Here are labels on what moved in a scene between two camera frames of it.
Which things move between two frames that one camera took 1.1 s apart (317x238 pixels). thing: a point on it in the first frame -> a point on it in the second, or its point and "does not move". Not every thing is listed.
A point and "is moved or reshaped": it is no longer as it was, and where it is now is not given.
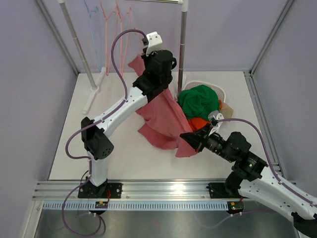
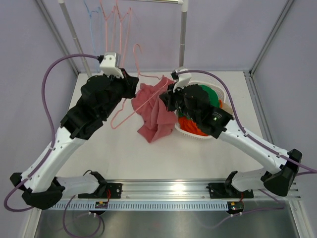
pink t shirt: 166,121 is moved or reshaped
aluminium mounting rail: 132,191 does not move
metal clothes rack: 95,89 does not move
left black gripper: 146,58 -> 129,83
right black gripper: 196,139 -> 169,96
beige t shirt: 226,111 does not move
